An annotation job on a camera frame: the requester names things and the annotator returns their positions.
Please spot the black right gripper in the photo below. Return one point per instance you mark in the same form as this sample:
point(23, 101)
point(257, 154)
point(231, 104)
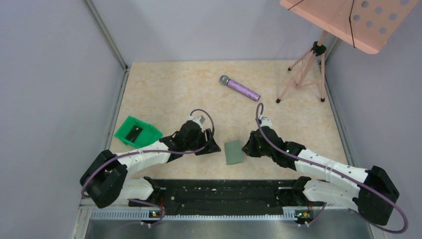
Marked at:
point(252, 145)

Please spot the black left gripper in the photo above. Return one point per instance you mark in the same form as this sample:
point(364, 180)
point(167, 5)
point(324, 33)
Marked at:
point(204, 142)

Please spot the sage green card holder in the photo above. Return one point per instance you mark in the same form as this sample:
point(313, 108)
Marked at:
point(233, 152)

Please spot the black card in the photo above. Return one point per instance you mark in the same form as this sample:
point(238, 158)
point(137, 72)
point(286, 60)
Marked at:
point(134, 133)

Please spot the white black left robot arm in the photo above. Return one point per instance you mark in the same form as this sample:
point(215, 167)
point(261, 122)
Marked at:
point(108, 178)

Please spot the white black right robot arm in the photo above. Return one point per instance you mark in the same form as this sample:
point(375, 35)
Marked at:
point(363, 190)

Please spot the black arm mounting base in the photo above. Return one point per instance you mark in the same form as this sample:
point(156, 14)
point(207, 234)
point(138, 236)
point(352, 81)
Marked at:
point(227, 197)

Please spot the purple glitter microphone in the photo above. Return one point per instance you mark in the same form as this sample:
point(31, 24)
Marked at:
point(227, 81)

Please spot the green plastic bin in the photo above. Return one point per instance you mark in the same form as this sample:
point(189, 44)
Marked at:
point(149, 135)

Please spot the pink music stand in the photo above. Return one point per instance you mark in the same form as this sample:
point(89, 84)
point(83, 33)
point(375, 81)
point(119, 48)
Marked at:
point(365, 24)

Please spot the aluminium front rail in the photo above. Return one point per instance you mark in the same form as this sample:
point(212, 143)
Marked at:
point(121, 222)

